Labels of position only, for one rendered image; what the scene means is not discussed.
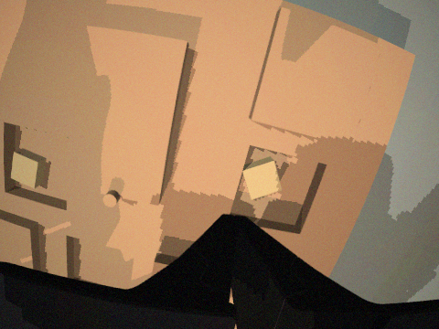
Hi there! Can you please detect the orange square puzzle board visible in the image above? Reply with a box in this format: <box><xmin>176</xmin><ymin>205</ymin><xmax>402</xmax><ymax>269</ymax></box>
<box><xmin>0</xmin><ymin>0</ymin><xmax>416</xmax><ymax>290</ymax></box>

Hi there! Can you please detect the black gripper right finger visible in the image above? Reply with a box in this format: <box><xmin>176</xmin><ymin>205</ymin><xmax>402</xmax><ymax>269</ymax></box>
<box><xmin>230</xmin><ymin>216</ymin><xmax>439</xmax><ymax>329</ymax></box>

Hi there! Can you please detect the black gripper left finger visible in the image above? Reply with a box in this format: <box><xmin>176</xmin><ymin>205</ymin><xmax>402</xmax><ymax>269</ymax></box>
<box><xmin>0</xmin><ymin>215</ymin><xmax>238</xmax><ymax>329</ymax></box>

